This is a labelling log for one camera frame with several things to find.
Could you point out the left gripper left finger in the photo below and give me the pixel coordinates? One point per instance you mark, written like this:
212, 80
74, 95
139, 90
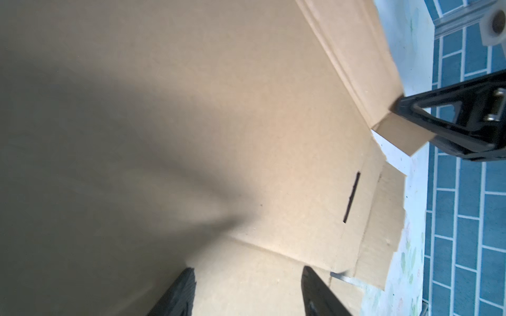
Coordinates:
178, 300

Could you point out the brown cardboard box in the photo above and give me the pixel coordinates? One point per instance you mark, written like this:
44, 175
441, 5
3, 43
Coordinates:
140, 138

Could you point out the floral table mat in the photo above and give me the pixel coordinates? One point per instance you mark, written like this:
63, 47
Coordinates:
409, 31

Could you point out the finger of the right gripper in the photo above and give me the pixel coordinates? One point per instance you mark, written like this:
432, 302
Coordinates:
468, 118

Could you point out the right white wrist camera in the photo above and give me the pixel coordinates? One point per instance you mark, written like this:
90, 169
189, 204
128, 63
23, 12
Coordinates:
492, 25

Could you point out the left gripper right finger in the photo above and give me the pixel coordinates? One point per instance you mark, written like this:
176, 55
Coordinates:
318, 299

